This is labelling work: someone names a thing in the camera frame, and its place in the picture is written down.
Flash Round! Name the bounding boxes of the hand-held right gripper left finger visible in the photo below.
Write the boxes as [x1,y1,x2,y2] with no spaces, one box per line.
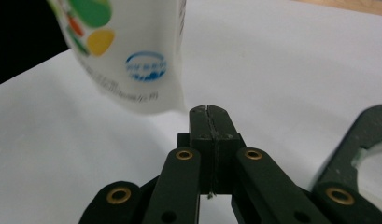
[177,105,216,195]

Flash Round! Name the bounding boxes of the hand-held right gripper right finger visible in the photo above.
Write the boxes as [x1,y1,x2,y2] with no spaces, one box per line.
[206,105,247,195]

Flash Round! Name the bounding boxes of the white and blue printed bag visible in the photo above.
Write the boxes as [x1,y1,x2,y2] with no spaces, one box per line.
[47,0,188,116]

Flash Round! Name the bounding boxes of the white paper sheet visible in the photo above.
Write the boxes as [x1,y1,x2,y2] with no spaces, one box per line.
[0,0,382,224]

